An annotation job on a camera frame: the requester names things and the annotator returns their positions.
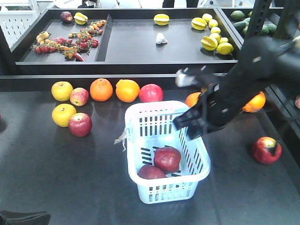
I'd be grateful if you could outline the black fruit tray rack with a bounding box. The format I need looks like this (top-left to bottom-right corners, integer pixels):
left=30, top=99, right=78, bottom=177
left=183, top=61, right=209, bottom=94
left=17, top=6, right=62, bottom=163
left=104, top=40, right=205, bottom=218
left=11, top=8, right=241, bottom=75

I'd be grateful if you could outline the orange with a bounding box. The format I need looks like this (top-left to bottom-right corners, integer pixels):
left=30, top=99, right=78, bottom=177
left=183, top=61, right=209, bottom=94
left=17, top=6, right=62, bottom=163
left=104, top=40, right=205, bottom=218
left=115, top=79, right=140, bottom=103
left=185, top=92, right=201, bottom=107
left=242, top=91, right=266, bottom=113
left=90, top=78, right=113, bottom=102

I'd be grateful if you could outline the yellow apple back left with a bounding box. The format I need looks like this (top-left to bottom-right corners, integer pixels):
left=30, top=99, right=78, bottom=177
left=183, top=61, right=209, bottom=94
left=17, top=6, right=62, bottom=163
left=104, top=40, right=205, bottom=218
left=51, top=81, right=73, bottom=102

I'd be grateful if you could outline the pink red round apple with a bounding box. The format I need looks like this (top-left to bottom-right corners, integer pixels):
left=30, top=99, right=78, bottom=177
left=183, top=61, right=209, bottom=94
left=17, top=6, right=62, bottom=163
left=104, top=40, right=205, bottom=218
left=139, top=83, right=164, bottom=103

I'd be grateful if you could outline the yellow starfruit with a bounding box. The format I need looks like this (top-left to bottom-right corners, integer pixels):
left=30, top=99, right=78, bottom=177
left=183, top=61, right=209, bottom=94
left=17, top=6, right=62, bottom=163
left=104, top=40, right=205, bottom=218
left=153, top=14, right=170, bottom=26

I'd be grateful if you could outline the black shelf upright post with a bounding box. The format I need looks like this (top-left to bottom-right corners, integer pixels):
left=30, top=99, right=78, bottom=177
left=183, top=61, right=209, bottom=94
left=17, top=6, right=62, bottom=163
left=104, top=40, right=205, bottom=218
left=243, top=0, right=300, bottom=43

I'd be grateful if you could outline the pink red small apple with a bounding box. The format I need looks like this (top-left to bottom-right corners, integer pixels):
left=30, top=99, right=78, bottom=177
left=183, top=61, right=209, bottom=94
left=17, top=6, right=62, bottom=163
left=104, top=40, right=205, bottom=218
left=69, top=87, right=89, bottom=106

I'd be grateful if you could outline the white garlic bulb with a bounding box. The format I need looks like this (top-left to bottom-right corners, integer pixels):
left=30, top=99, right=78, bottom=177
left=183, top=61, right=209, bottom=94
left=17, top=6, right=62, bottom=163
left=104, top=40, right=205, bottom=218
left=156, top=33, right=168, bottom=45

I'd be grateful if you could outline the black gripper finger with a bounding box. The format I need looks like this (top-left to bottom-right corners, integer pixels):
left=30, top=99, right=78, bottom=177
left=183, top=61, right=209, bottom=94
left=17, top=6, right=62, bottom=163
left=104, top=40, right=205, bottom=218
left=0, top=210, right=51, bottom=225

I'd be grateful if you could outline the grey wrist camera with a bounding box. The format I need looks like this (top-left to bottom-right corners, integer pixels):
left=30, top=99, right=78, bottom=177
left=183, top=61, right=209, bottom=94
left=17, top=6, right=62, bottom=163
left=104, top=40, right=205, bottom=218
left=175, top=68, right=198, bottom=87

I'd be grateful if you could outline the dark red apple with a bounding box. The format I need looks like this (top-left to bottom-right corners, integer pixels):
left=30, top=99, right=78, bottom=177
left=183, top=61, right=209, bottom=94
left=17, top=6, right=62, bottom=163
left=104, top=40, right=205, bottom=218
left=154, top=147, right=181, bottom=173

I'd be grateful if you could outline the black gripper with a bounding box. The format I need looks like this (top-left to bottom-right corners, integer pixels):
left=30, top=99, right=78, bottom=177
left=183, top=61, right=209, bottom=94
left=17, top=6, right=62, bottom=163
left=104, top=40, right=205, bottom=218
left=173, top=73, right=244, bottom=140

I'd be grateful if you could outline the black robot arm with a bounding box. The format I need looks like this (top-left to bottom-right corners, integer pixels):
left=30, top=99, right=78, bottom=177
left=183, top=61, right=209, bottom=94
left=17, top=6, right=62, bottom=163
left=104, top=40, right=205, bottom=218
left=173, top=37, right=300, bottom=139

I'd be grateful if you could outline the light blue plastic basket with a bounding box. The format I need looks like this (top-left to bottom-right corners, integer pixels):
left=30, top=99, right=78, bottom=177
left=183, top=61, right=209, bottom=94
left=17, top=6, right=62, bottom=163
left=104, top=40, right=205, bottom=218
left=115, top=100, right=210, bottom=204

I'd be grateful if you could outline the orange right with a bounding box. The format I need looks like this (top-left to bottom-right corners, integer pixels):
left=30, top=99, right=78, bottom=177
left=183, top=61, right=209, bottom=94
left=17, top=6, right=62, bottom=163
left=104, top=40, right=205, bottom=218
left=242, top=91, right=266, bottom=113

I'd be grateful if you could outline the orange back centre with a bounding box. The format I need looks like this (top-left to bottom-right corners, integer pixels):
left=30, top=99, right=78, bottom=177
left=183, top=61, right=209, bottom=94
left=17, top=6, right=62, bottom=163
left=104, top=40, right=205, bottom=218
left=115, top=79, right=140, bottom=103

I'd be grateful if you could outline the orange back left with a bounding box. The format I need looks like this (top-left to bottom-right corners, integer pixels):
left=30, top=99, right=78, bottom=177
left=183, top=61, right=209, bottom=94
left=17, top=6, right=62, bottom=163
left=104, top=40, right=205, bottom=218
left=90, top=78, right=113, bottom=102

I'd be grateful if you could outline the red yellow apple bottom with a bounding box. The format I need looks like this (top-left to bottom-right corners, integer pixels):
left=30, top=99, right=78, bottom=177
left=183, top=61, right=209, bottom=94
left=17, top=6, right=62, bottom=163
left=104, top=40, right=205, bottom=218
left=137, top=165, right=166, bottom=180

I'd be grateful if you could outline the yellow apple front left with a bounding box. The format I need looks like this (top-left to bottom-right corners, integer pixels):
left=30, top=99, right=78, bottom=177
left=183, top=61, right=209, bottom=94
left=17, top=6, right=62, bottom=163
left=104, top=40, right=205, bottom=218
left=52, top=104, right=77, bottom=127

